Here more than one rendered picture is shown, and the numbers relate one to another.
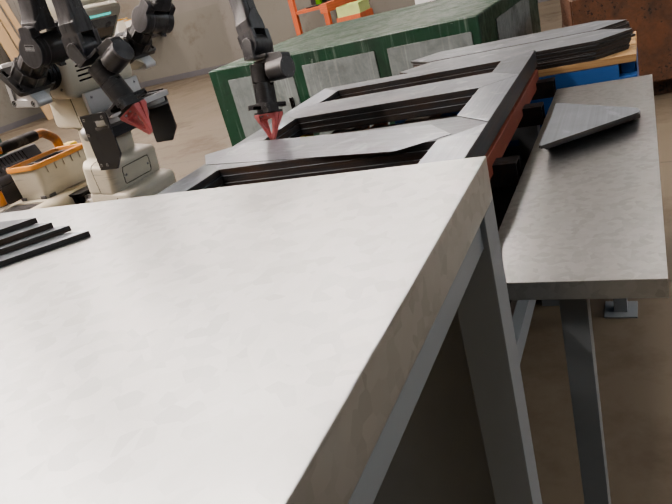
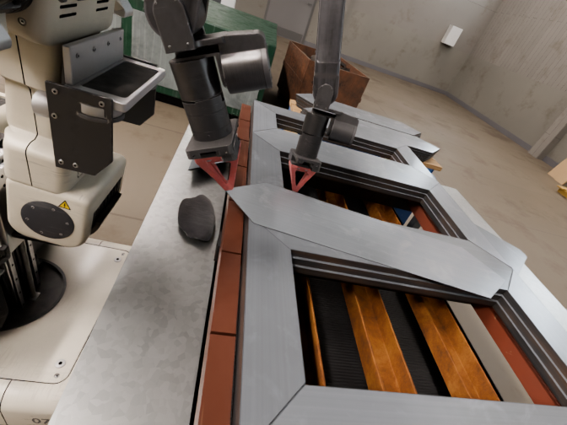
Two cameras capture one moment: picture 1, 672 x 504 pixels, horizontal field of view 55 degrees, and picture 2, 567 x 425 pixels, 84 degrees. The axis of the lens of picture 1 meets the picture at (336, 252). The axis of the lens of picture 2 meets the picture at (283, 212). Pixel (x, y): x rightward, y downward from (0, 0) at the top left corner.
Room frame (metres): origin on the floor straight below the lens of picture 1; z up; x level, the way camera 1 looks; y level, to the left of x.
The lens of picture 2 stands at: (1.25, 0.60, 1.28)
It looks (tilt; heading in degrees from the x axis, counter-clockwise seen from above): 34 degrees down; 315
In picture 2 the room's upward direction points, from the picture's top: 21 degrees clockwise
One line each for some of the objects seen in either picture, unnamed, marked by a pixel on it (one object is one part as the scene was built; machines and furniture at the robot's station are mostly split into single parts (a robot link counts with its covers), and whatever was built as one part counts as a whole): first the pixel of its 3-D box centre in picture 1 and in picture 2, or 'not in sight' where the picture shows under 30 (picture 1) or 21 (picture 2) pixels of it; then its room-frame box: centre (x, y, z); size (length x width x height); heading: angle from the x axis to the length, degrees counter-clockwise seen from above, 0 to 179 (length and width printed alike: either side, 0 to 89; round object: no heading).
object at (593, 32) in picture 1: (510, 55); (365, 126); (2.28, -0.78, 0.82); 0.80 x 0.40 x 0.06; 61
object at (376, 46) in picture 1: (390, 75); (181, 41); (5.13, -0.78, 0.41); 2.02 x 1.85 x 0.82; 58
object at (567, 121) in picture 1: (593, 119); (490, 243); (1.46, -0.67, 0.77); 0.45 x 0.20 x 0.04; 151
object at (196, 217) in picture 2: not in sight; (197, 215); (1.89, 0.28, 0.70); 0.20 x 0.10 x 0.03; 158
